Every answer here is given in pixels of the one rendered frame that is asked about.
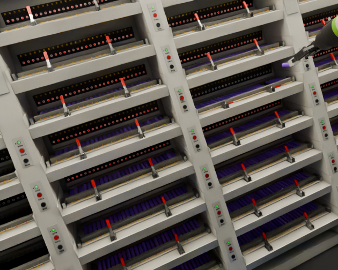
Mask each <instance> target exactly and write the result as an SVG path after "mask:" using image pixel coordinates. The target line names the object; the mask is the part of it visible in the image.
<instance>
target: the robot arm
mask: <svg viewBox="0 0 338 270"><path fill-rule="evenodd" d="M337 46H338V16H337V17H335V18H334V19H333V20H331V18H330V17H329V18H328V23H326V24H325V26H324V27H323V28H322V30H321V32H319V33H318V34H317V35H316V37H315V41H313V42H311V44H310V45H308V46H307V47H306V46H304V47H302V49H301V50H300V51H299V52H297V53H296V54H295V55H294V56H293V58H292V59H290V60H289V61H288V64H289V67H292V66H293V65H294V66H295V65H297V64H298V63H300V62H301V61H303V60H304V59H306V60H307V59H308V57H309V56H312V55H314V54H315V53H317V52H319V51H320V50H328V49H330V48H332V47H337Z"/></svg>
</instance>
